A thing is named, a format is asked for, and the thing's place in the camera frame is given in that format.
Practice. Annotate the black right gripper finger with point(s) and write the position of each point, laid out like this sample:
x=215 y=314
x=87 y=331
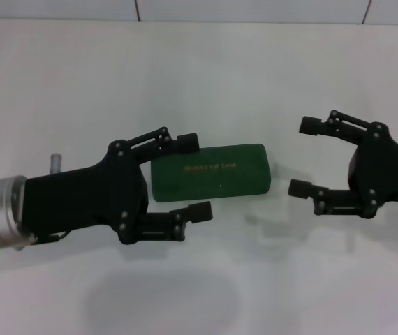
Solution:
x=300 y=188
x=310 y=125

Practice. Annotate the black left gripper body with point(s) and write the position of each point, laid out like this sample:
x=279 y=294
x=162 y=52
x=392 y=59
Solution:
x=80 y=199

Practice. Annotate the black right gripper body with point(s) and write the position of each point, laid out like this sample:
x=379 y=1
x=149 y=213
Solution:
x=384 y=171

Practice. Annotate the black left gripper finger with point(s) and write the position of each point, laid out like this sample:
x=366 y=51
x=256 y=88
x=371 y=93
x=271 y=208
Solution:
x=200 y=213
x=188 y=143

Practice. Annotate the green glasses case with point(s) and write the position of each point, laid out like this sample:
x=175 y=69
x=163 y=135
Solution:
x=220 y=181

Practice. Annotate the silver left flange stub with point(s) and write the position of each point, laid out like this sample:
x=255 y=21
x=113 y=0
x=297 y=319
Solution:
x=56 y=163

